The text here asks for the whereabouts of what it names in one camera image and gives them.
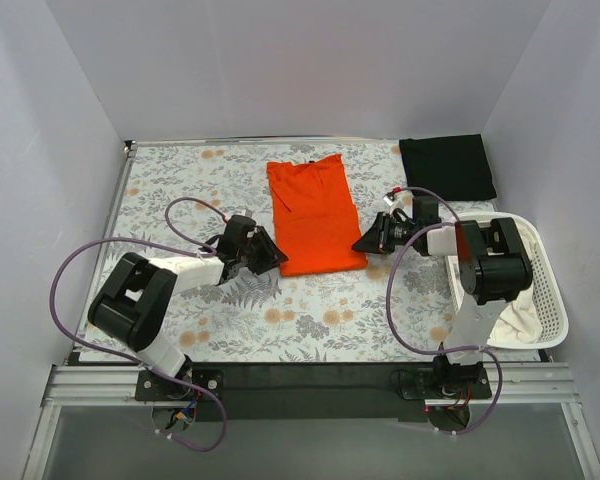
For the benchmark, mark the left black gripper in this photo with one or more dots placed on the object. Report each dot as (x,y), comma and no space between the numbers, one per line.
(256,247)

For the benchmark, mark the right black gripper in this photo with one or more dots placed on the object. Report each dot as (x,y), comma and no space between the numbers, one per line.
(383,233)

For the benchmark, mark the orange t shirt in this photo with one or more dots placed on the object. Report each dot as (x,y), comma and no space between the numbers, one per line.
(315,219)

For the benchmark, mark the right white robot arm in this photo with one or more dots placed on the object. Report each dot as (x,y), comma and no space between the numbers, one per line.
(494,268)

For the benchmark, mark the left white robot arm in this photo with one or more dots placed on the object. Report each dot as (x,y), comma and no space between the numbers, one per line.
(132,304)

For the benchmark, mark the folded black t shirt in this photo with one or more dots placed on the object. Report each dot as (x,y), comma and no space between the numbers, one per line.
(454,167)

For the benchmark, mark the cream t shirt in basket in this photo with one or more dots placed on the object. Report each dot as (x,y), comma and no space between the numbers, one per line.
(518,323)

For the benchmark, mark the white perforated laundry basket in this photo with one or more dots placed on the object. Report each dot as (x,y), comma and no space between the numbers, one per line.
(546,297)

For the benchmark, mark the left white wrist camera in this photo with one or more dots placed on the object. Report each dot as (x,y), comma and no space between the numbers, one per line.
(242,213)

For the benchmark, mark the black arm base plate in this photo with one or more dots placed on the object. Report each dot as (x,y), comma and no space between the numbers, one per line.
(318,391)

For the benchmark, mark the aluminium frame rail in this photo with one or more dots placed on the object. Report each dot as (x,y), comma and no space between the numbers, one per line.
(531,428)

